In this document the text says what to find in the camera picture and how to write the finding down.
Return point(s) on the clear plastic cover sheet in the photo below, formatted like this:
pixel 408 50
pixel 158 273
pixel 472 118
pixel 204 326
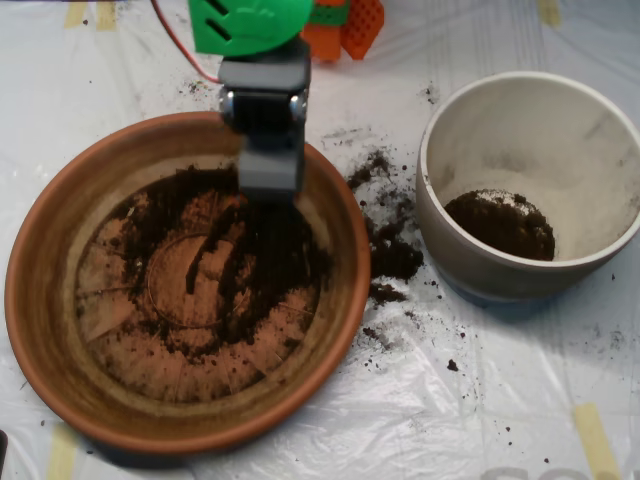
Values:
pixel 500 400

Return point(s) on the white ceramic pot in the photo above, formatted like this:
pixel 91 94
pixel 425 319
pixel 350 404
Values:
pixel 500 280

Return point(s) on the terracotta clay bowl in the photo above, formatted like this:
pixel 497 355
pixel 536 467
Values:
pixel 45 325

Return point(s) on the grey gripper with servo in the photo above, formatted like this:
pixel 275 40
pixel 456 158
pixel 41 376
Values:
pixel 264 114

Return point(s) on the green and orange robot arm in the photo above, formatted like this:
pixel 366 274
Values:
pixel 250 30

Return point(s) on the dark brown object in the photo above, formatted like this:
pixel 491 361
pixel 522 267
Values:
pixel 3 450

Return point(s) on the dark soil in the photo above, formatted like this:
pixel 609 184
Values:
pixel 270 260
pixel 500 230

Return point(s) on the small dark brown crumb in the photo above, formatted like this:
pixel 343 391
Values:
pixel 453 365

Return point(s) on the spilled dark soil patch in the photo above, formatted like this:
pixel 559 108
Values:
pixel 395 260

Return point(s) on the beige masking tape strip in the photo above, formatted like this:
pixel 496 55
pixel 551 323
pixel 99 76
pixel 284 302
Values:
pixel 106 17
pixel 595 440
pixel 62 455
pixel 75 15
pixel 549 12

